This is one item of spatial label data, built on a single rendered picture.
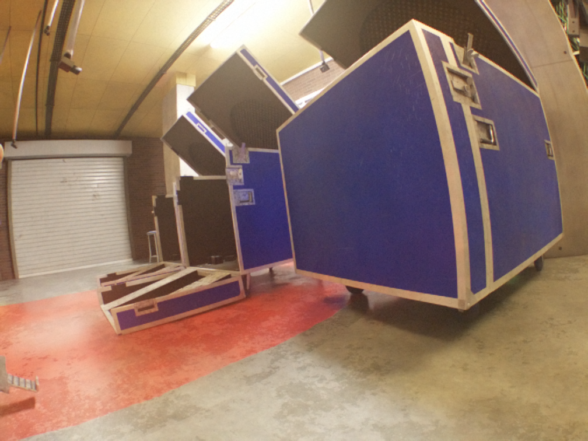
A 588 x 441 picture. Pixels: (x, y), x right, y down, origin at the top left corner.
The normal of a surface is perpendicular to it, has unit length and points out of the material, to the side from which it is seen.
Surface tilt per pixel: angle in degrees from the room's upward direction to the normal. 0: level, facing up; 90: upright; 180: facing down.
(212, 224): 90
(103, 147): 90
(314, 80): 90
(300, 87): 90
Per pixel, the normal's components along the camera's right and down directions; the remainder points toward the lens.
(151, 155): 0.73, -0.10
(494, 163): 0.42, -0.06
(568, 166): -0.67, 0.09
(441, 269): -0.90, 0.12
